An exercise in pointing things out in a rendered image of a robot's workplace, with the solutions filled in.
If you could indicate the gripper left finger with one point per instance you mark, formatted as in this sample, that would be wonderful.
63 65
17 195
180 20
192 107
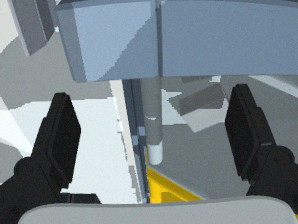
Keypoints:
39 179

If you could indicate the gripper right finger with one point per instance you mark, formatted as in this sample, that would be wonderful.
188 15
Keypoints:
259 161

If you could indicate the grey bin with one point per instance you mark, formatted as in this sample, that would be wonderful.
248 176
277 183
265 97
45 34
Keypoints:
202 163

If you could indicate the yellow open bin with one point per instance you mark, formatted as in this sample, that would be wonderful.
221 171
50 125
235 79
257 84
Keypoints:
158 194

